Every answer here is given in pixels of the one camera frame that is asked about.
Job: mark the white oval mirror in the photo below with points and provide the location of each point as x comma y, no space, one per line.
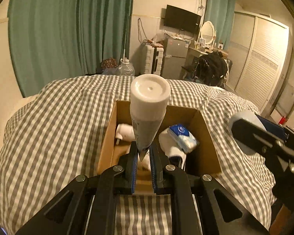
207,31

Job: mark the black jacket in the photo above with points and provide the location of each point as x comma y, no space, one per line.
210,66

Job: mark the patterned brown bag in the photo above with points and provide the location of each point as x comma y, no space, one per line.
109,63

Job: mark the grey small fridge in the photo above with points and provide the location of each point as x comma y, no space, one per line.
174,58

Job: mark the grey-blue rounded object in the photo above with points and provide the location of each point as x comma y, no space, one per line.
245,120

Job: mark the clear plastic bag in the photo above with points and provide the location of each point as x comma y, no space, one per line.
159,37

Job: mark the white pump bottle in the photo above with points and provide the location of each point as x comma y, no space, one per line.
125,132

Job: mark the white louvred wardrobe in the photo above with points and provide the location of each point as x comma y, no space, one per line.
259,61

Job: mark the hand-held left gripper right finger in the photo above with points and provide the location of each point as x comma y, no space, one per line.
153,173

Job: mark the black wall television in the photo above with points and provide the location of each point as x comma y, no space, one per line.
182,18

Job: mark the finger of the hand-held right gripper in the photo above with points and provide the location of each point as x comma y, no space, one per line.
254,137
272,127

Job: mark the white squeeze tube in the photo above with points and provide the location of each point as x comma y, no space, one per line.
149,102

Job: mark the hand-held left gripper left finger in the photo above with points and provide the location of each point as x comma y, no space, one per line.
134,173

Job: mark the cardboard box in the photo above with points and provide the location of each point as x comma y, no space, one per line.
205,151

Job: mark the white dressing table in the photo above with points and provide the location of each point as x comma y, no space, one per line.
193,53

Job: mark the narrow green curtain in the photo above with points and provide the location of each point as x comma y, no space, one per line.
218,5

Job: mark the wide green curtain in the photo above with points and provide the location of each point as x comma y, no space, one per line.
63,29

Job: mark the white sock blue trim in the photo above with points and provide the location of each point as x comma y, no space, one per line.
171,149

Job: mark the grey white checked blanket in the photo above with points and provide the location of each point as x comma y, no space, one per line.
51,127

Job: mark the blue white tissue pack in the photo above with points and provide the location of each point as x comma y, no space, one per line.
183,137

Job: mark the red fire extinguisher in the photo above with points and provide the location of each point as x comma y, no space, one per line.
283,121

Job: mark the clear water jug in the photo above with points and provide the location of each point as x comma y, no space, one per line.
126,68

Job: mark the white suitcase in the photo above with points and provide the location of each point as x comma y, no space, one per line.
149,58

